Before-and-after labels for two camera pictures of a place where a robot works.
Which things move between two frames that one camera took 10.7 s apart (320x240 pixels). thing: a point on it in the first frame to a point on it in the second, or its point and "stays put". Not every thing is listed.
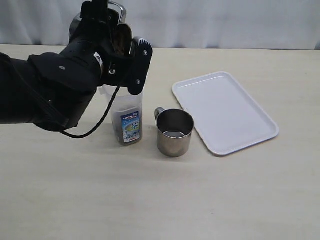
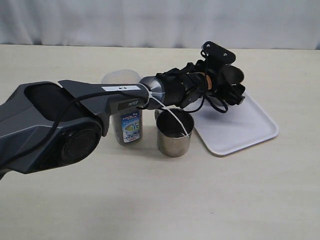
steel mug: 123,13 to 232,75
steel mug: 174,127 stays put
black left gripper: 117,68 to 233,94
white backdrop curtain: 198,24 stays put
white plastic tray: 226,117 stays put
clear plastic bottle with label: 127,109 stays put
